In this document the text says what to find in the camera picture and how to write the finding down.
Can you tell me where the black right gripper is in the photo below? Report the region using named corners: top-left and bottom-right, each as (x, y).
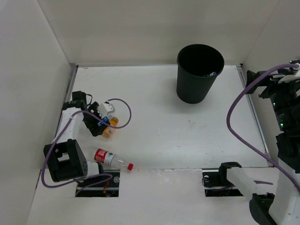
top-left (245, 67), bottom-right (300, 131)

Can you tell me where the blue label clear bottle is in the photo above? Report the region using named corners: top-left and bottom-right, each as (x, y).
top-left (97, 115), bottom-right (112, 127)

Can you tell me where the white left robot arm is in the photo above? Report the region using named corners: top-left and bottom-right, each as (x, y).
top-left (43, 91), bottom-right (115, 187)

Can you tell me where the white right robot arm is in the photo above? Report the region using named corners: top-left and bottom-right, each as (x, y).
top-left (217, 63), bottom-right (300, 225)

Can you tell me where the black ribbed plastic bin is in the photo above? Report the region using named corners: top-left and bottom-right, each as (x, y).
top-left (176, 44), bottom-right (225, 104)

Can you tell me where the orange juice bottle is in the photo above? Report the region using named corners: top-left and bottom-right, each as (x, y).
top-left (101, 117), bottom-right (119, 138)

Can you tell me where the red label clear bottle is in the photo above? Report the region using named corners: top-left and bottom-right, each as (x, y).
top-left (93, 149), bottom-right (134, 171)

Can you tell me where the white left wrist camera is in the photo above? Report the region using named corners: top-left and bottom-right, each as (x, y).
top-left (97, 101), bottom-right (115, 117)

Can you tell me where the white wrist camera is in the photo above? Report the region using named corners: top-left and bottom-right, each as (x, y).
top-left (270, 60), bottom-right (300, 84)
top-left (97, 101), bottom-right (115, 117)

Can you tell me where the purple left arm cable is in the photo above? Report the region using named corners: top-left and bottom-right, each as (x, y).
top-left (41, 98), bottom-right (132, 196)

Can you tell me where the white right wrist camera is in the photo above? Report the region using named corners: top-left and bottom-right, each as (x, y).
top-left (270, 60), bottom-right (300, 84)

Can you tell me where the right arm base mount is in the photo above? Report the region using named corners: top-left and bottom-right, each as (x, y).
top-left (202, 169), bottom-right (243, 197)

